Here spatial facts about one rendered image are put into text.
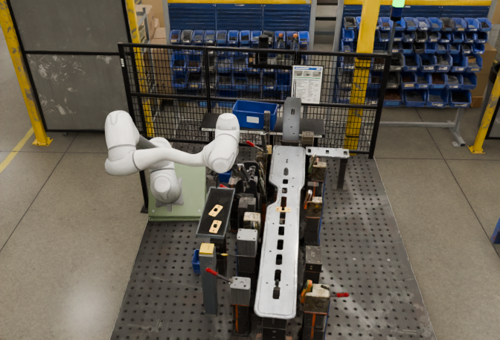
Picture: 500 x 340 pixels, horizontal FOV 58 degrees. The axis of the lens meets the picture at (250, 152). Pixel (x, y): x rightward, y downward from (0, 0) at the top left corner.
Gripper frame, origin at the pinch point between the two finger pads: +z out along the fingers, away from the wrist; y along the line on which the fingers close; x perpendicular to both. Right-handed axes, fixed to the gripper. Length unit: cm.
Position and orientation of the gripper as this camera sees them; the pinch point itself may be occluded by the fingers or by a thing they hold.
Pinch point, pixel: (230, 187)
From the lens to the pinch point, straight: 222.8
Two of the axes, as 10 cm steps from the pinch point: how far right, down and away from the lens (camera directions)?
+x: 2.5, -5.9, 7.7
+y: 9.7, 1.5, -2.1
